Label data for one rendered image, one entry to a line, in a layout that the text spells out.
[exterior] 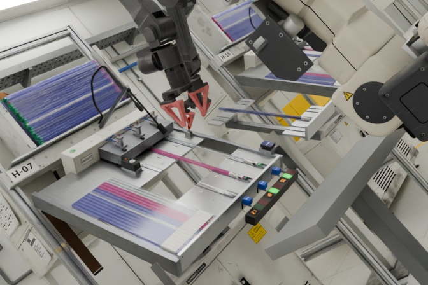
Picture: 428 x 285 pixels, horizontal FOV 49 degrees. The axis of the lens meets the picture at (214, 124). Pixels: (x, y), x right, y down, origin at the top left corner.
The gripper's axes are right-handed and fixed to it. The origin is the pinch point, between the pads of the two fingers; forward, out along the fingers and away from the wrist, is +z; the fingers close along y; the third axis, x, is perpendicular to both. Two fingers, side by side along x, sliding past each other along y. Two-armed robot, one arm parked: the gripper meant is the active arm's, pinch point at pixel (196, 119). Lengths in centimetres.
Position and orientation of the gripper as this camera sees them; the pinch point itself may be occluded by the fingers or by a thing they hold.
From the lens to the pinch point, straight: 195.9
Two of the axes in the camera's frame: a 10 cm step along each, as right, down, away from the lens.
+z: 0.6, 8.8, 4.7
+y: -5.6, 4.2, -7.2
